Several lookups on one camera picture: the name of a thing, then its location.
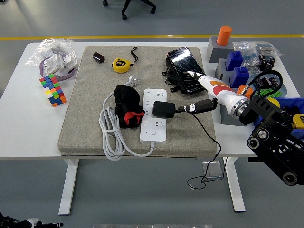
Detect light blue plate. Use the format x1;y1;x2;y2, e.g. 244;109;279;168
247;73;288;98

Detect white power strip with cable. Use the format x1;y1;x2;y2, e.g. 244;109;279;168
99;75;168;162

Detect black white robot left hand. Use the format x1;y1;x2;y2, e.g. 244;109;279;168
0;212;64;228

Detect green small parts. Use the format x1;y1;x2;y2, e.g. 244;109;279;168
257;89;283;98

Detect clear bag of white parts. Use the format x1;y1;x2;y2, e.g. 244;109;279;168
25;38;74;67

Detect white wall socket plate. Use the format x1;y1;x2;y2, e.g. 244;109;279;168
44;53;65;74
62;51;78;72

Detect black capacitors heap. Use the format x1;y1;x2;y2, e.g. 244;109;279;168
281;106;301;119

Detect black phone with cracked screen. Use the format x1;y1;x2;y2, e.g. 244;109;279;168
162;47;213;95

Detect blue plastic bin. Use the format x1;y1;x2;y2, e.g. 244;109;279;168
253;97;304;131

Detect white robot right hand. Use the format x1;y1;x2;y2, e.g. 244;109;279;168
178;70;242;114

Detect yellow lemon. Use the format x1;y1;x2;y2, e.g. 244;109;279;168
268;97;281;108

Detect black plug with cord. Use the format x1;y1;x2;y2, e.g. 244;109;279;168
152;101;228;190

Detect grey block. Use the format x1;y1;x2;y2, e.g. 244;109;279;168
215;58;235;87
219;90;252;126
206;36;235;64

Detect grey-brown mat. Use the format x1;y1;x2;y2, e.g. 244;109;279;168
57;45;218;159

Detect clear bag with roll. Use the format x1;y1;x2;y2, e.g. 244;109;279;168
255;41;285;57

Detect black office chair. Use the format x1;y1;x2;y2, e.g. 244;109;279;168
102;0;157;21

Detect blue block with knob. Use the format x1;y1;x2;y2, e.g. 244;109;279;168
225;50;244;71
230;67;250;89

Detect dark brown small cylinder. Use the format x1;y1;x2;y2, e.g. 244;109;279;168
92;52;105;64

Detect yellow tape measure with strap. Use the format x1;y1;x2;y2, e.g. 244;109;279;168
112;47;139;73

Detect clear bag of blue parts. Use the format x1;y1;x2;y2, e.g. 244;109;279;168
232;41;261;69

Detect black cloth with red patch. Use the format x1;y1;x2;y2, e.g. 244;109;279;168
113;85;145;129

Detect yellow black tape measure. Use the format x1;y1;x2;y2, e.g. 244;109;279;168
292;114;304;130

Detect colourful puzzle cube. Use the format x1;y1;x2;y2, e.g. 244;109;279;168
39;74;68;108

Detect orange cylinder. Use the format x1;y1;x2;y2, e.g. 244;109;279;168
236;85;254;99
216;25;233;46

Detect white table leg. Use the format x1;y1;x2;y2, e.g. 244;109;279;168
58;158;79;216
223;156;247;213

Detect small black capacitors pile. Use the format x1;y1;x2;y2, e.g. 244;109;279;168
258;55;276;73

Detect purple flat band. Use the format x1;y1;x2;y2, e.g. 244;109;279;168
39;58;76;82

